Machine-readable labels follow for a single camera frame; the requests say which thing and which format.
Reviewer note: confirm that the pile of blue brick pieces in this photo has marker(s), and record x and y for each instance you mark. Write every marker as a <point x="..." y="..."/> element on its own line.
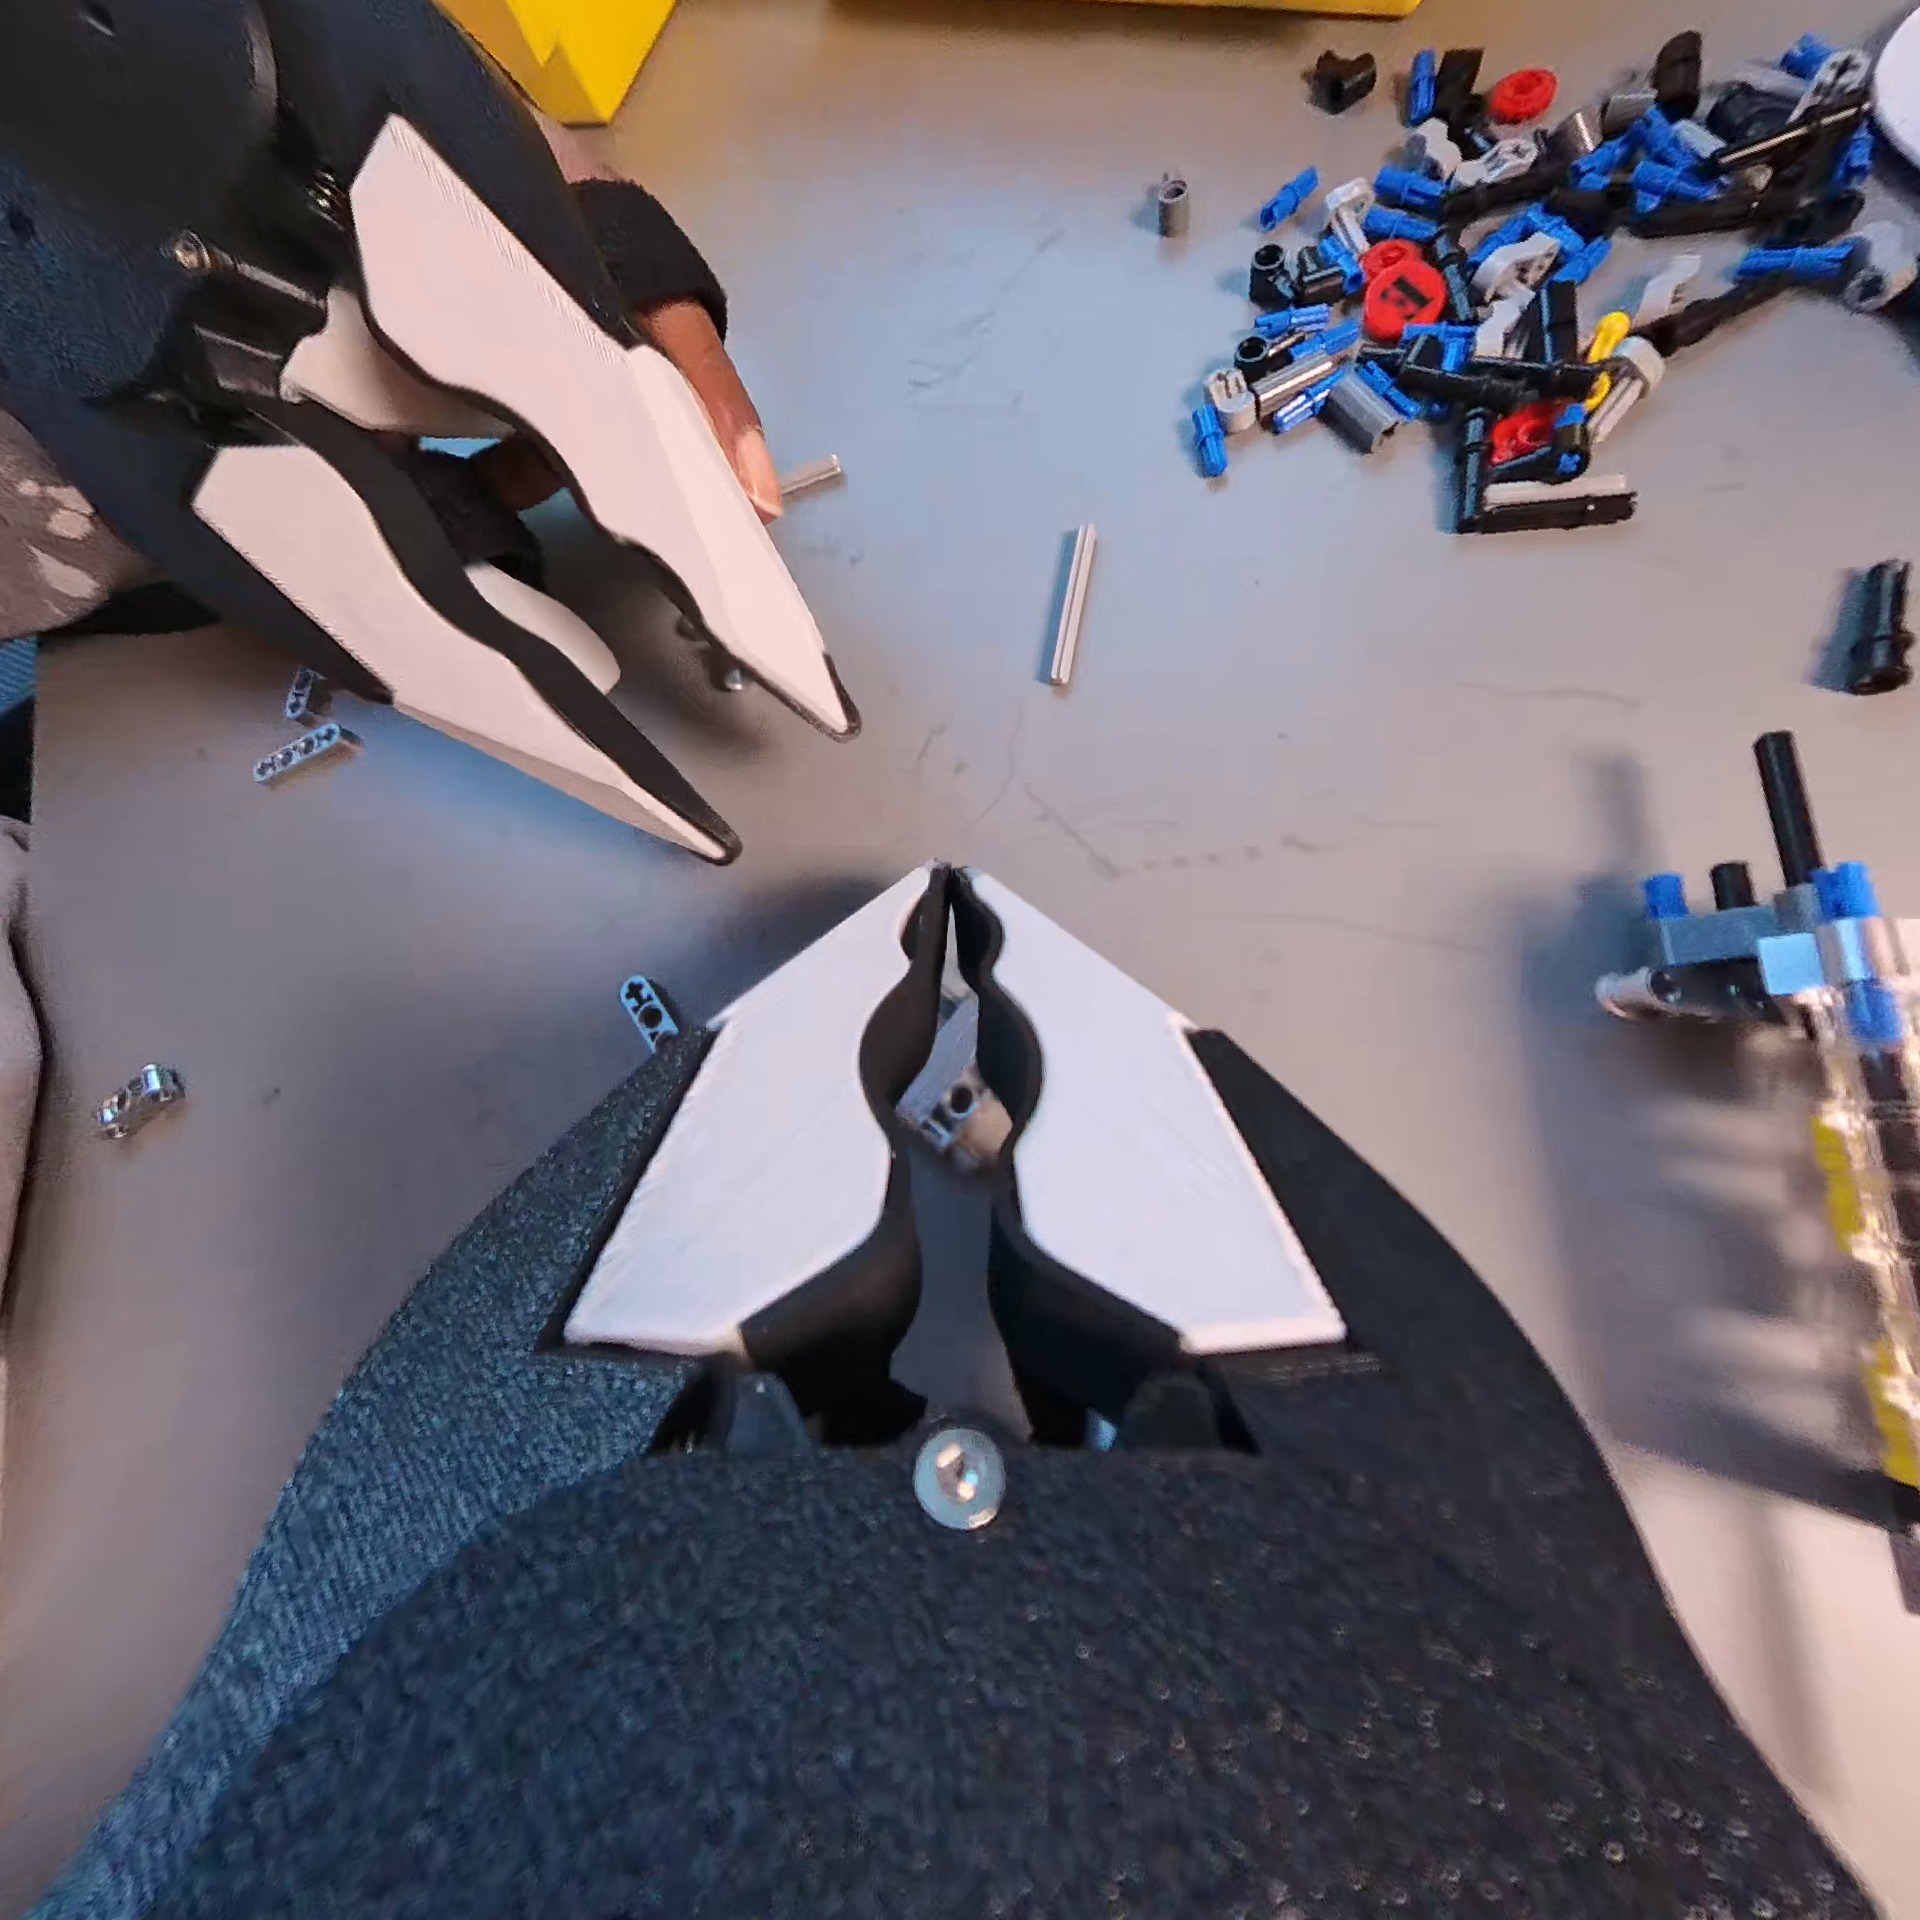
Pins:
<point x="1501" y="361"/>

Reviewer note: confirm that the yellow and clear brick model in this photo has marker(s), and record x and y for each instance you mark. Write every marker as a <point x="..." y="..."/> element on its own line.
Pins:
<point x="1771" y="955"/>

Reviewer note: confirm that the small grey cylinder piece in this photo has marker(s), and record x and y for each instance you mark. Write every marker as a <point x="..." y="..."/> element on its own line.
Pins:
<point x="1170" y="203"/>

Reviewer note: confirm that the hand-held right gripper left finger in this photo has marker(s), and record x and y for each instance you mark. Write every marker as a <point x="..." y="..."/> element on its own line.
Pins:
<point x="737" y="1187"/>

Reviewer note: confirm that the grey desk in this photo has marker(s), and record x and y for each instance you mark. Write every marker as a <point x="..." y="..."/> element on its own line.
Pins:
<point x="1351" y="751"/>

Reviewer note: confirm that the person's left hand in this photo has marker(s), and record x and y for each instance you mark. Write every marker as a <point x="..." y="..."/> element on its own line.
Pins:
<point x="731" y="407"/>

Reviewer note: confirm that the black brick pin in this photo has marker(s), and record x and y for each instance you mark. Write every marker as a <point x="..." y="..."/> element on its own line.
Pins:
<point x="1878" y="625"/>

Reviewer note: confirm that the short grey holed beam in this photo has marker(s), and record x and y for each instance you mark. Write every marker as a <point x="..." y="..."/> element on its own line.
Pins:
<point x="649" y="1008"/>
<point x="304" y="694"/>

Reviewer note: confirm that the small black brick connector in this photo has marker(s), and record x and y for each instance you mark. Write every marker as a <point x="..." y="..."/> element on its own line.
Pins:
<point x="1342" y="82"/>

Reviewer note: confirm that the large yellow parts bin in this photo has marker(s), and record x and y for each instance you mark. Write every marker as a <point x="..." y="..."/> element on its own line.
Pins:
<point x="586" y="46"/>

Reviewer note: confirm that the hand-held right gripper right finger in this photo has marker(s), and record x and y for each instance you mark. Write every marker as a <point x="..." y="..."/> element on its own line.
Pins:
<point x="1186" y="1187"/>

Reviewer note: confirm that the thin grey axle rod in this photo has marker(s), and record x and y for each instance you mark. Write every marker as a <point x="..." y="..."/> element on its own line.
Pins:
<point x="1073" y="606"/>

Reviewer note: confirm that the beige brick pin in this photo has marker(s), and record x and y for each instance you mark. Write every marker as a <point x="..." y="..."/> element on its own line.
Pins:
<point x="811" y="474"/>

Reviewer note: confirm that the grey brick beam assembly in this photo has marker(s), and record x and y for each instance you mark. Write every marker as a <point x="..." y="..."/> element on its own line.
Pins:
<point x="966" y="1121"/>

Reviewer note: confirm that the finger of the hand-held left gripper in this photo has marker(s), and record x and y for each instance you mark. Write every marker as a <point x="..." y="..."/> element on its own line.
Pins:
<point x="541" y="331"/>
<point x="360" y="586"/>

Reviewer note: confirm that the long grey holed beam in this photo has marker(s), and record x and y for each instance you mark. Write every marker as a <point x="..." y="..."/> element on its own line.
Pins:
<point x="300" y="755"/>

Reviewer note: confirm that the person's left forearm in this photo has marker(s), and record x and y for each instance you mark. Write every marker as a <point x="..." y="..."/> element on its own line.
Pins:
<point x="46" y="534"/>

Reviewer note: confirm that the small silver brick connector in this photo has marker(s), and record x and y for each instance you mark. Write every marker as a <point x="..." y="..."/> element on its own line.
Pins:
<point x="136" y="1102"/>

